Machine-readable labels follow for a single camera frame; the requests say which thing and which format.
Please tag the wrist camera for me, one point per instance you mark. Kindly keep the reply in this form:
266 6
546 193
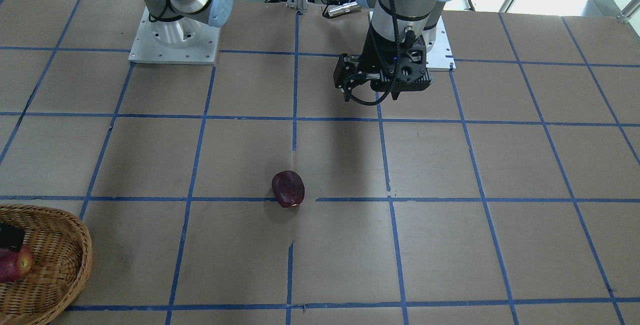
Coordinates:
415 77

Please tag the wicker basket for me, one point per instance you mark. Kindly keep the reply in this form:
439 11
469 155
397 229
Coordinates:
62 250

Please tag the silver metal cylinder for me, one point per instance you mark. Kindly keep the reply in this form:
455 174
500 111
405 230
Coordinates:
337 10

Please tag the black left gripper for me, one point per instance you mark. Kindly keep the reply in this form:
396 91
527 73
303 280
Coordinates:
375 53

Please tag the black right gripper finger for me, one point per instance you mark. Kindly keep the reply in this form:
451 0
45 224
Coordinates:
11 238

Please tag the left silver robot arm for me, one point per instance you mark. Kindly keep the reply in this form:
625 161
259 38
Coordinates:
410 10

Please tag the dark red apple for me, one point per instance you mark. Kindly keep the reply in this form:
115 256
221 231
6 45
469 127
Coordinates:
288 189

